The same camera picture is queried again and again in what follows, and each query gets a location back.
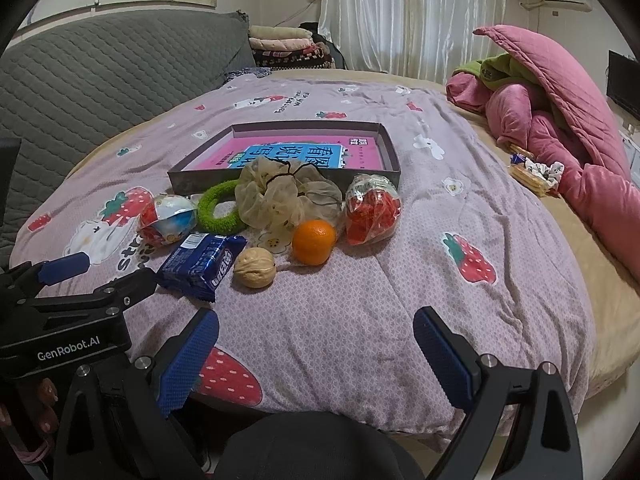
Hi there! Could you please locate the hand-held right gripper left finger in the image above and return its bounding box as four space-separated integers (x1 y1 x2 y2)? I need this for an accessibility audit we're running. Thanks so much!
52 307 221 480

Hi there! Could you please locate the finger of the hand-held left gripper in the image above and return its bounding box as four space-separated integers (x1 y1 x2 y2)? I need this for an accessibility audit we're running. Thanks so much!
0 252 92 301
27 266 159 313

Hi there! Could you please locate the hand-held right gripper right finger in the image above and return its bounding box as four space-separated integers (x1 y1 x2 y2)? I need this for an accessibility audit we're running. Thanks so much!
413 306 583 480

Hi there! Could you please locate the red blue snack packet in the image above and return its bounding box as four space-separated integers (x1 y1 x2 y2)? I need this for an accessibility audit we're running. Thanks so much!
139 194 198 247

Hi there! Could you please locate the green fuzzy hair ring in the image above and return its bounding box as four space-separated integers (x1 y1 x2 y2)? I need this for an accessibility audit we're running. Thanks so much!
197 180 247 235

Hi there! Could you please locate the walnut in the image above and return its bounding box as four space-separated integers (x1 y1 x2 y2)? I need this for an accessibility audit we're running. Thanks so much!
233 247 277 289

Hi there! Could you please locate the red candy bag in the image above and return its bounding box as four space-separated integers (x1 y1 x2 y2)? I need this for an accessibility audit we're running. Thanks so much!
344 173 402 246

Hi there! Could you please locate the orange mandarin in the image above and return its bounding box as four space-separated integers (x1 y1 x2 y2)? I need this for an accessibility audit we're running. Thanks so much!
292 219 337 266

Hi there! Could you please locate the beige mesh scrunchie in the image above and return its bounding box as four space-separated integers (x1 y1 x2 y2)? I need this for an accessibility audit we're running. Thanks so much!
235 156 345 232

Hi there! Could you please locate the shallow grey cardboard box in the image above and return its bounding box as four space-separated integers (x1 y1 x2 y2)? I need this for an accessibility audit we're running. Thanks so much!
167 121 402 195

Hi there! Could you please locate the person's left hand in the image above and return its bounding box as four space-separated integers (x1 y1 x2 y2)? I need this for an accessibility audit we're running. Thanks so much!
0 377 60 461

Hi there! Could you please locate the grey quilted headboard cover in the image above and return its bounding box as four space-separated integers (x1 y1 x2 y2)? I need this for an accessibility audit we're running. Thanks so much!
0 10 257 257

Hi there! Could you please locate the blue patterned cloth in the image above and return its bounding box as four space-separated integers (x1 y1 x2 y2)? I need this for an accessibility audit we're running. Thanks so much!
223 65 272 82

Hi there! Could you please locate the pink quilt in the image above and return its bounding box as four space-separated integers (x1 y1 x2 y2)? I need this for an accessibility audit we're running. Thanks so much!
446 25 640 282

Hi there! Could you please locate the white cabinet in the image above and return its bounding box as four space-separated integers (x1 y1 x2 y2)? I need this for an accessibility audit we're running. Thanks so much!
617 120 640 183

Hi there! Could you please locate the stack of folded blankets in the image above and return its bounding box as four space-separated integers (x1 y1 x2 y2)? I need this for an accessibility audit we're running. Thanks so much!
248 25 337 71

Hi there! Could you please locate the green blanket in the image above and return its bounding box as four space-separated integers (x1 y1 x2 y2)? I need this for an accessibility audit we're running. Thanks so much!
452 55 557 111

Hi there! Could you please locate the dark cloth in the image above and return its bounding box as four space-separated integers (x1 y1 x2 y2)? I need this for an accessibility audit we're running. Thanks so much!
298 22 347 70

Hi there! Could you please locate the black television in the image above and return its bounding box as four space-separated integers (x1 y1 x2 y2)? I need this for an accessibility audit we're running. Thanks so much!
606 50 640 122

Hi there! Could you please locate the white sheer curtain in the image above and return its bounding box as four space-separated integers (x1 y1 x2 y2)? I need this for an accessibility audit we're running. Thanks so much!
320 0 508 85

